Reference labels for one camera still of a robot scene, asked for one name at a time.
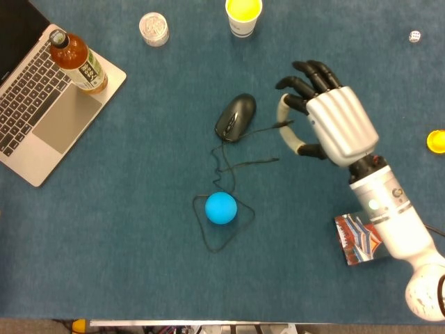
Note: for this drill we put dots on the yellow plastic toy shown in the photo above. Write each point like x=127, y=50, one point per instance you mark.
x=437, y=142

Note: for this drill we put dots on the black computer mouse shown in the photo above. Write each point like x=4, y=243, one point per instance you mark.
x=238, y=116

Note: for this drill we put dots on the grey laptop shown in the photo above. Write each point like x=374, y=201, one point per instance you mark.
x=66, y=128

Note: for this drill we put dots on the small white die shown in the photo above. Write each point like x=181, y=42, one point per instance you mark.
x=414, y=37

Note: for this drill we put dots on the blue table cloth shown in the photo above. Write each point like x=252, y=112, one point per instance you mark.
x=121, y=261

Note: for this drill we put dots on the red black book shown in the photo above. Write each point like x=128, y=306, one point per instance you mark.
x=358, y=240

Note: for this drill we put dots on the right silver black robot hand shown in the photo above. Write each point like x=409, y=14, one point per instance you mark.
x=340, y=121

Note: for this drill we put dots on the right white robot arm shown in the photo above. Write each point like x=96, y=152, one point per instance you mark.
x=400, y=222

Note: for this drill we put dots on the small yellow object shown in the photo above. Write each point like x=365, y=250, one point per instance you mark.
x=79, y=326

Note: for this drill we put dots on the blue ball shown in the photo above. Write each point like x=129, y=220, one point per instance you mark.
x=220, y=208

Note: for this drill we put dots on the clear plastic toothpick jar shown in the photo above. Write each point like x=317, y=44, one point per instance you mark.
x=154, y=29

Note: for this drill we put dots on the white paper cup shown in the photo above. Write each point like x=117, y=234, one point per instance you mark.
x=243, y=21

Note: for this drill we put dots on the brown tea bottle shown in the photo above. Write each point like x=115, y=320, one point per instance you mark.
x=78, y=64

